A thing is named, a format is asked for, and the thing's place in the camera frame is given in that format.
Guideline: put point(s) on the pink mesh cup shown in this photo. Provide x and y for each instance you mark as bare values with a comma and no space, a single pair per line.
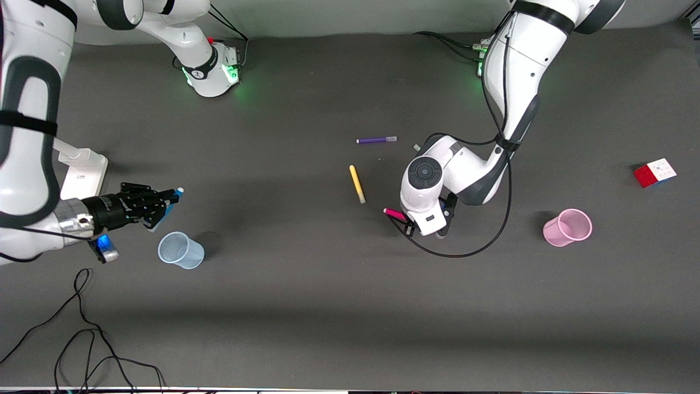
566,228

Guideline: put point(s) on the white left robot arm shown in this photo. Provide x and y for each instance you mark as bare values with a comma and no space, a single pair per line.
519,65

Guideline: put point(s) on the purple marker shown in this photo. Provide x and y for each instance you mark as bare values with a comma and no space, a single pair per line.
374,140

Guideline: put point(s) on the yellow marker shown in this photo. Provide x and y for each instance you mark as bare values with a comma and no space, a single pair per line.
357,184

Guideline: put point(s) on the pink marker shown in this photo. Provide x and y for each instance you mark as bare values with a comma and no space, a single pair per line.
394,212

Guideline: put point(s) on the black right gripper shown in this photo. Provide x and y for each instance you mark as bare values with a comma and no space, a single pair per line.
111,211

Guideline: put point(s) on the light blue mesh cup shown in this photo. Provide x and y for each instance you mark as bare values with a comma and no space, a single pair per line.
180,250

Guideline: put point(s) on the white flat device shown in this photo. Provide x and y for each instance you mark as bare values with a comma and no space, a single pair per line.
87,178

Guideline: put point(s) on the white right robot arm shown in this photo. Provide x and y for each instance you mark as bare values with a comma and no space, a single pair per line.
27,109

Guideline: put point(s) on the blue marker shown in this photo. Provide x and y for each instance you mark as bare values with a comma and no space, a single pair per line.
176,195

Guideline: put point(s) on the Rubik's cube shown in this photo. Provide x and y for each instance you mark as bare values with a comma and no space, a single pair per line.
656,172

